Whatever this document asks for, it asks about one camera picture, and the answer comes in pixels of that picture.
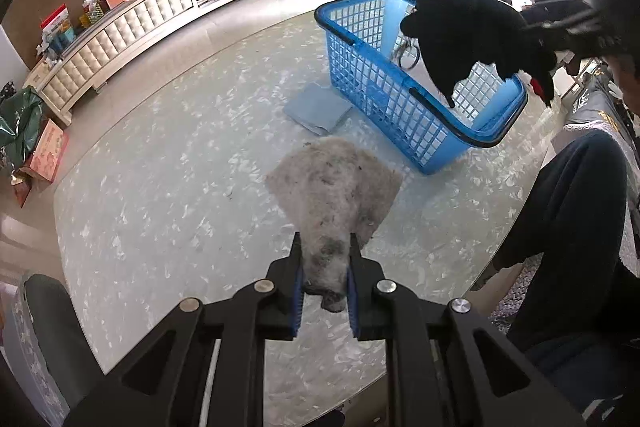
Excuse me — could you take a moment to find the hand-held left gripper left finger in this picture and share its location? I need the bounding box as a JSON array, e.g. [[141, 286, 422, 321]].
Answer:
[[65, 231, 306, 427]]

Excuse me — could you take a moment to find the light blue cloth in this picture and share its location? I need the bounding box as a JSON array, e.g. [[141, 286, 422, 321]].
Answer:
[[283, 82, 353, 138]]

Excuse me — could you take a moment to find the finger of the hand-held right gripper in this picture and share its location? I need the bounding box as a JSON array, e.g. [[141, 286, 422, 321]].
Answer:
[[525, 19, 621, 58], [520, 0, 601, 25]]

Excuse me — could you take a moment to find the printed cardboard box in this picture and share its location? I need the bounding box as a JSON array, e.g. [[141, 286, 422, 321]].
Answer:
[[22, 119, 71, 185]]

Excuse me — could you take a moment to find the red and white snack box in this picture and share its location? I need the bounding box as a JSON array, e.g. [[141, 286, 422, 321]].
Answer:
[[40, 4, 71, 40]]

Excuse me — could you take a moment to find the chair with grey cover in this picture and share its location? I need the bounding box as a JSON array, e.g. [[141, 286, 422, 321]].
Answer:
[[0, 274, 107, 427]]

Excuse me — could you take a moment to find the grey fluffy pad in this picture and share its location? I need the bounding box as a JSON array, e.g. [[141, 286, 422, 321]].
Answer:
[[265, 136, 403, 313]]

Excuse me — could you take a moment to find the green plastic bag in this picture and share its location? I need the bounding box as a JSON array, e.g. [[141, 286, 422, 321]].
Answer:
[[0, 87, 46, 170]]

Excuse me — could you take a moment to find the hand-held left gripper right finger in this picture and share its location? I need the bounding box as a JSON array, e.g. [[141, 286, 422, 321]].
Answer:
[[347, 232, 586, 427]]

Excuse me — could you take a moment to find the person's leg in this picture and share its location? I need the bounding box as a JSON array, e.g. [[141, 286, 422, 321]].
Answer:
[[470, 129, 640, 413]]

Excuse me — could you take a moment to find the blue plastic basket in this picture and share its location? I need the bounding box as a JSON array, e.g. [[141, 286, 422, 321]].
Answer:
[[315, 0, 528, 175]]

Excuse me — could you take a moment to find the black ring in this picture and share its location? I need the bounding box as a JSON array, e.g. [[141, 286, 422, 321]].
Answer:
[[392, 37, 422, 70]]

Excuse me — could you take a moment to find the white padded television cabinet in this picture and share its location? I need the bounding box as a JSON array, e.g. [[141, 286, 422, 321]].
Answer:
[[22, 0, 278, 128]]

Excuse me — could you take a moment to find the black plush toy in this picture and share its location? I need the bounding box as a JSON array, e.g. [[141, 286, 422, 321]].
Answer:
[[400, 0, 558, 108]]

